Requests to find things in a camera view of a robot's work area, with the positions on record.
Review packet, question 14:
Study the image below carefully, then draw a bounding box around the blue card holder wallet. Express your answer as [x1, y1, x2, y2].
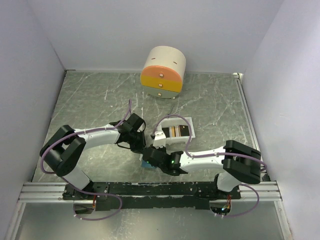
[141, 160, 156, 169]

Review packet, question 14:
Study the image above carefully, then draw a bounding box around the white card tray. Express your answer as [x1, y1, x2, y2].
[155, 117, 196, 145]

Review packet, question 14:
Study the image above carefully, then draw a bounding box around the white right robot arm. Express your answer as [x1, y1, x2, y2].
[142, 140, 262, 199]

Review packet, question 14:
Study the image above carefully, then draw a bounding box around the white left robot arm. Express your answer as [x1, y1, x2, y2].
[39, 113, 146, 200]

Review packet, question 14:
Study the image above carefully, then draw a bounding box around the round three-drawer mini cabinet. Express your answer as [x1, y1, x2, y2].
[140, 45, 186, 99]

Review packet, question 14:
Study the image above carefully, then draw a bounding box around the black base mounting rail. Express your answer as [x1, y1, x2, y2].
[62, 181, 241, 211]

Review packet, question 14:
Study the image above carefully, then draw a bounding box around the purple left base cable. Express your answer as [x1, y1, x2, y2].
[63, 182, 123, 221]

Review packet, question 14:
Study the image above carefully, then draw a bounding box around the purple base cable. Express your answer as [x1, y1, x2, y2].
[63, 182, 123, 221]
[214, 183, 262, 219]

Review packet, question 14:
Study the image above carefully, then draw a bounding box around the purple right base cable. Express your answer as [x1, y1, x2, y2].
[214, 183, 262, 219]

